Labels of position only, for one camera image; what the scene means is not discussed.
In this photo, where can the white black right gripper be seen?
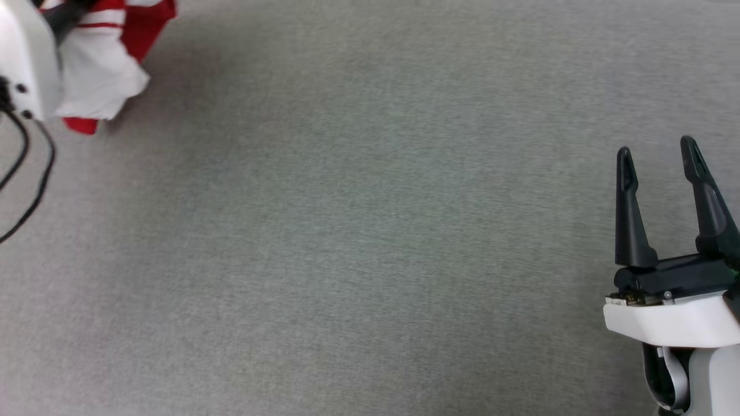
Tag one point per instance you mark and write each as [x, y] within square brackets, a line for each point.
[676, 320]

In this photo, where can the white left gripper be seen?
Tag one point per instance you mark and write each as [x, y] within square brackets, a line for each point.
[29, 63]

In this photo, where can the red and white shirt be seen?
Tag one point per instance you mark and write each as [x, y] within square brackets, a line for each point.
[101, 75]

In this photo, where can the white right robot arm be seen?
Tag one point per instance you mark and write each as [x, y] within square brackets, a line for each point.
[717, 381]

